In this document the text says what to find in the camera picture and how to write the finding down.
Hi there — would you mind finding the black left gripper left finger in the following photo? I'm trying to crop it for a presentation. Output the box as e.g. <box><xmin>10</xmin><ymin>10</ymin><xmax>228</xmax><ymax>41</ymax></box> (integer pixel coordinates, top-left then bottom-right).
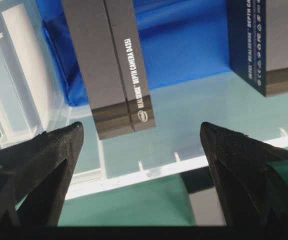
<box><xmin>0</xmin><ymin>121</ymin><xmax>84</xmax><ymax>234</ymax></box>

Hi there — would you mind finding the clear plastic storage case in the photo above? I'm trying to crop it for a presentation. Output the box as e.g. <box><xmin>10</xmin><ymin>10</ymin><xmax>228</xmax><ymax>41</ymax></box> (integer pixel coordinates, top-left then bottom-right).
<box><xmin>0</xmin><ymin>0</ymin><xmax>288</xmax><ymax>200</ymax></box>

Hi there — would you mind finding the black camera box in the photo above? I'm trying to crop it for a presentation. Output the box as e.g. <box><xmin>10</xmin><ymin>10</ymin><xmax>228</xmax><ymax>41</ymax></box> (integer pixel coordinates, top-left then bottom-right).
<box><xmin>226</xmin><ymin>0</ymin><xmax>288</xmax><ymax>97</ymax></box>
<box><xmin>61</xmin><ymin>0</ymin><xmax>156</xmax><ymax>140</ymax></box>

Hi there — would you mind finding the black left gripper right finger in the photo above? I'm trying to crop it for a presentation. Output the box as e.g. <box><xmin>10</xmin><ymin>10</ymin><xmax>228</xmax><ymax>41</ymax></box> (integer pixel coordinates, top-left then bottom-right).
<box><xmin>200</xmin><ymin>122</ymin><xmax>288</xmax><ymax>233</ymax></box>

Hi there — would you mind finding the green table cloth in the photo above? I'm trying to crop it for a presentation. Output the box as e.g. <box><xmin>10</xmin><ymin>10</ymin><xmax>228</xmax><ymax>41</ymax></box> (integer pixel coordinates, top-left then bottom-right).
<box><xmin>58</xmin><ymin>93</ymin><xmax>288</xmax><ymax>227</ymax></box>

